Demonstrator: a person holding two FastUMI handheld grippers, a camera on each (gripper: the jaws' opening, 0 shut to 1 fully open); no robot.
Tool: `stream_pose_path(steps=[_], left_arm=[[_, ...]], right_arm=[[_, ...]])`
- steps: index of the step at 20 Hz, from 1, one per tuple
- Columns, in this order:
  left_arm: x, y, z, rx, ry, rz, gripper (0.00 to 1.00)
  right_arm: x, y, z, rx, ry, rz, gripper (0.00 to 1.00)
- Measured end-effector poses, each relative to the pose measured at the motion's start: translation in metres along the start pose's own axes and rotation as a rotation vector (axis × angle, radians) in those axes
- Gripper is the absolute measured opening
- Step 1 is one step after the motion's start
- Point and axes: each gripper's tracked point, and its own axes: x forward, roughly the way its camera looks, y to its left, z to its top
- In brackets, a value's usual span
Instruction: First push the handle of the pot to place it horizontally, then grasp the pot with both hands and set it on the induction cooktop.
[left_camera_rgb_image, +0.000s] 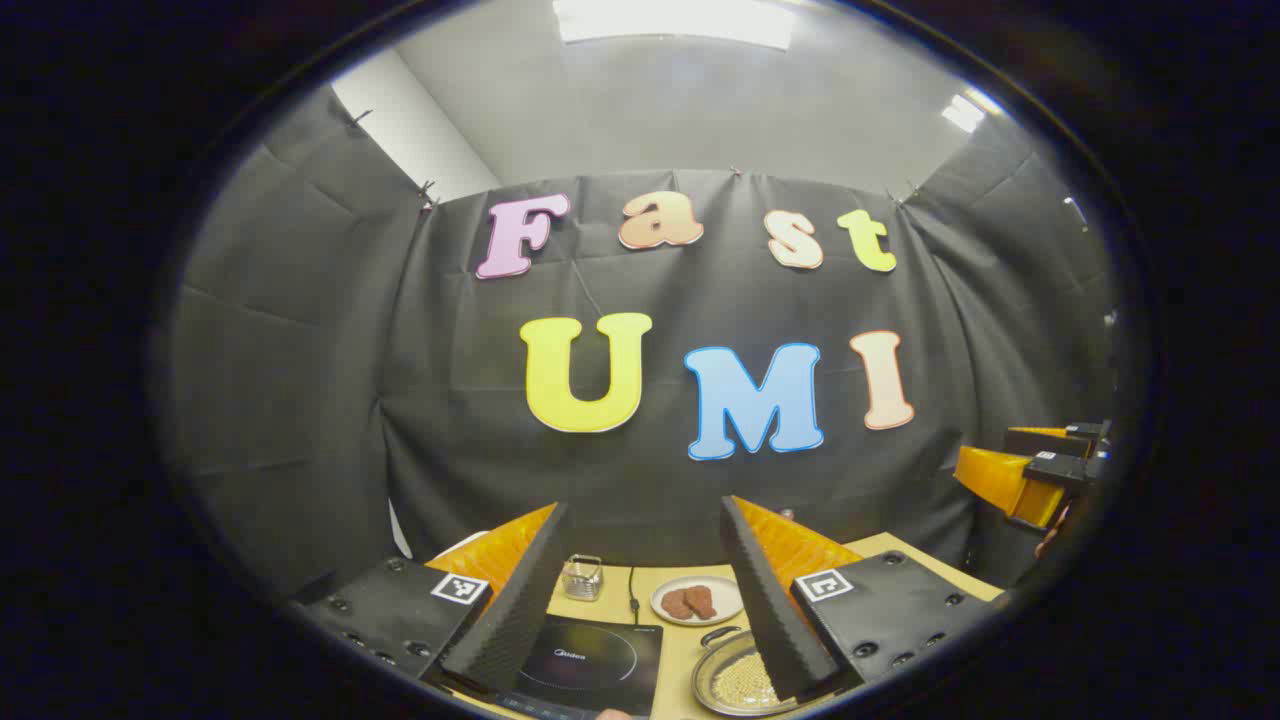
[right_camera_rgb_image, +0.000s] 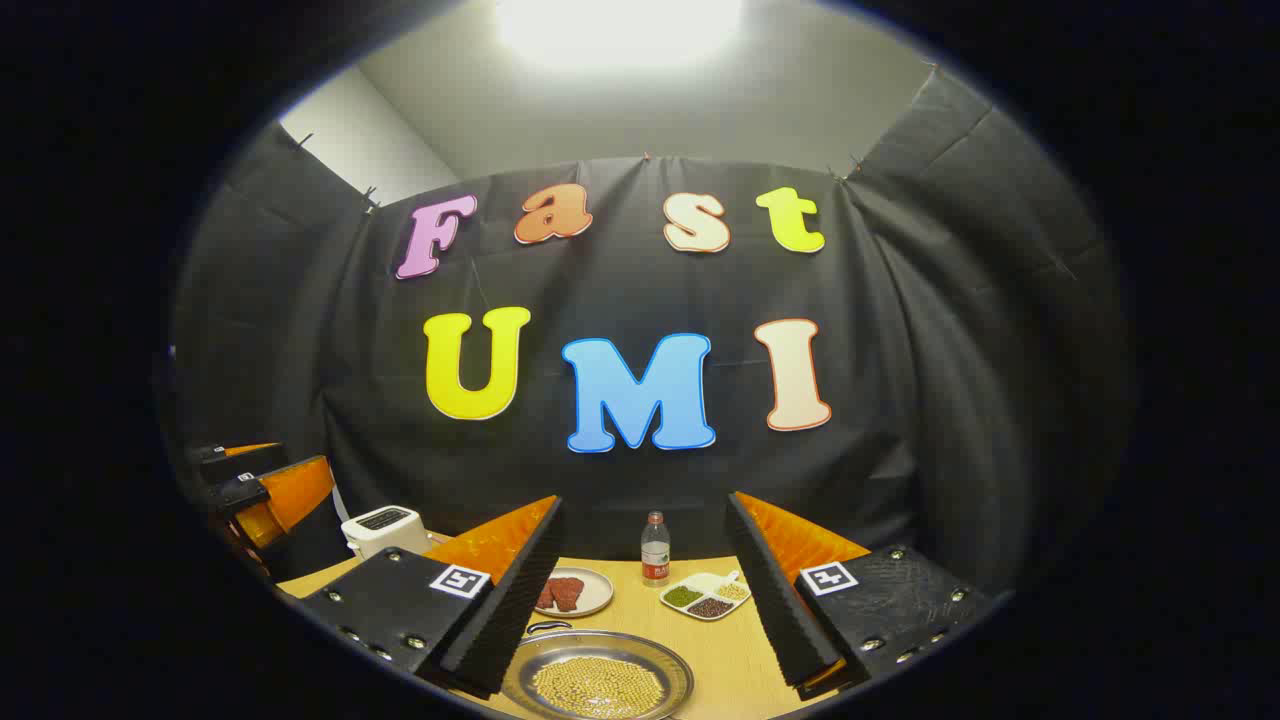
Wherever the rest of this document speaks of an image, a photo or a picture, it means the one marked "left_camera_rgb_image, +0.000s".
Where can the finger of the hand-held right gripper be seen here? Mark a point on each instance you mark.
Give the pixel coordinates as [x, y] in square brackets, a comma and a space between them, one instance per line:
[1045, 442]
[1000, 480]

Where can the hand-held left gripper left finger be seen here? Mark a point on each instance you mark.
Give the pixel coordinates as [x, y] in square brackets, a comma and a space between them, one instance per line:
[505, 625]

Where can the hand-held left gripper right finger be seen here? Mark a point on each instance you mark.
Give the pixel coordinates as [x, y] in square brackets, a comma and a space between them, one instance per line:
[770, 620]

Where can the stainless steel pot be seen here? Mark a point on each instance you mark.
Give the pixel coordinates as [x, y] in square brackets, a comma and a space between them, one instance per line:
[720, 662]

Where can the black induction cooktop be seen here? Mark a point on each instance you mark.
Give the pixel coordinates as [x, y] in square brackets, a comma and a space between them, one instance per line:
[600, 670]

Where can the white round plate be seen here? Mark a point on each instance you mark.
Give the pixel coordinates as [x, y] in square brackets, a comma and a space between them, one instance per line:
[722, 610]

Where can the pile of soybeans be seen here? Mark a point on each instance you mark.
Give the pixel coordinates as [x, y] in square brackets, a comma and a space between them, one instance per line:
[745, 685]

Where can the brown meat patty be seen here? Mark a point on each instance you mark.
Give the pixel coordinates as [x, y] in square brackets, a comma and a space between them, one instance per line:
[700, 600]
[675, 605]

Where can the black backdrop cloth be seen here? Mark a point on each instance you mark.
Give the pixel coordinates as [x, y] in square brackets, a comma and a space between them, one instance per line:
[650, 480]

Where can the small ceiling light panel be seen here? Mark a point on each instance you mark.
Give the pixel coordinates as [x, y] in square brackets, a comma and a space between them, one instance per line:
[963, 112]

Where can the large ceiling light panel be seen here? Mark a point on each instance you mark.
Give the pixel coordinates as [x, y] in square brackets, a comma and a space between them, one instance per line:
[675, 20]

